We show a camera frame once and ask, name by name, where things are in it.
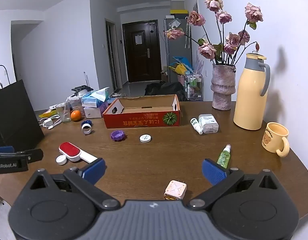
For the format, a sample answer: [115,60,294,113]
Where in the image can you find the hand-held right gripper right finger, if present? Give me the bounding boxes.
[189,158,284,210]

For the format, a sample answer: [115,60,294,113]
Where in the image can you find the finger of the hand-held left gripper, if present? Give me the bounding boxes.
[0,146,44,163]

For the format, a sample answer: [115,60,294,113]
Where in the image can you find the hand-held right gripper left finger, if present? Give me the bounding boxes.
[24,158,119,210]

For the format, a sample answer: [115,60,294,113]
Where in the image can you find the green spray bottle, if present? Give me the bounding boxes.
[216,144,231,169]

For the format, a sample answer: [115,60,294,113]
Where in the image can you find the red and white lint brush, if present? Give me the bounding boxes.
[59,142,98,164]

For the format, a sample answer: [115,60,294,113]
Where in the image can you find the purple scalloped lid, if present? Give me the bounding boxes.
[110,130,127,142]

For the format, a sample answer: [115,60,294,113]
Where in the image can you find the pink charger plug cube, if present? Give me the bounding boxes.
[164,180,187,202]

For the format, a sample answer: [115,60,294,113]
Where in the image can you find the white floss pick container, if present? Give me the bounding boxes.
[198,114,219,134]

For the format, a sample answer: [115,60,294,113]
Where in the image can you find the small white bottle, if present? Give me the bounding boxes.
[190,118,203,135]

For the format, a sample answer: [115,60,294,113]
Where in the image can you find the red cardboard box pumpkin print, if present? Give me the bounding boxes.
[103,94,181,129]

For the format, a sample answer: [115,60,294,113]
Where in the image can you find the yellow packet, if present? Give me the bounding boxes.
[39,109,57,118]

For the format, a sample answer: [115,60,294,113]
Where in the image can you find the black paper bag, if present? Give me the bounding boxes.
[0,65,45,153]

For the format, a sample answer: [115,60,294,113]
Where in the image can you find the glass cup with straw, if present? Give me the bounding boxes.
[55,99,72,124]

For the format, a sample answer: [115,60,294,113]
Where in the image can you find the purple and white tissue pack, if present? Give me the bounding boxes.
[83,104,108,119]

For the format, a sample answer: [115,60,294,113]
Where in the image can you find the clear plastic jar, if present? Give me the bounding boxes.
[67,95,83,111]

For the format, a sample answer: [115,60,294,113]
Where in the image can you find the yellow bear mug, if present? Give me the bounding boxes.
[261,122,290,158]

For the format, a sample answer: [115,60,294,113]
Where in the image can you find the blue tissue pack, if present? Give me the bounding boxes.
[81,87,110,108]

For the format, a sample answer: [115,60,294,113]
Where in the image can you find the black device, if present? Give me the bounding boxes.
[71,85,94,92]

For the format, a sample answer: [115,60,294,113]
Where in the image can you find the yellow thermos jug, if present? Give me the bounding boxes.
[233,52,271,131]

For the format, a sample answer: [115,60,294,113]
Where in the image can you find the pink textured vase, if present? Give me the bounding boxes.
[210,63,237,111]

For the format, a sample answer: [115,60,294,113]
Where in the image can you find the rolling cart with bottles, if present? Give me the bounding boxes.
[184,71,203,102]

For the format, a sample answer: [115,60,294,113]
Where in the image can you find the blue and yellow bags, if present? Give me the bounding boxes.
[167,56,194,76]

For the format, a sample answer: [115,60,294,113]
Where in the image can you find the dark wooden door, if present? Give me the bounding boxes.
[122,21,162,83]

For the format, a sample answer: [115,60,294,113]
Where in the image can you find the grey refrigerator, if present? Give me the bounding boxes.
[164,16,193,83]

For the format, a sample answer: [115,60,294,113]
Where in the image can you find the dried pink roses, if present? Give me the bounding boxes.
[165,0,264,67]

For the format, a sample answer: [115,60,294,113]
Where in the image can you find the folded clear umbrella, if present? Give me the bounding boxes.
[184,17,192,48]

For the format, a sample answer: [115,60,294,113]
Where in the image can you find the white charger with cable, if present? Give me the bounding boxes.
[39,114,62,130]

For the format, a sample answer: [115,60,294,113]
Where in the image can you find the purple wall decal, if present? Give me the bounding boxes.
[196,54,205,73]

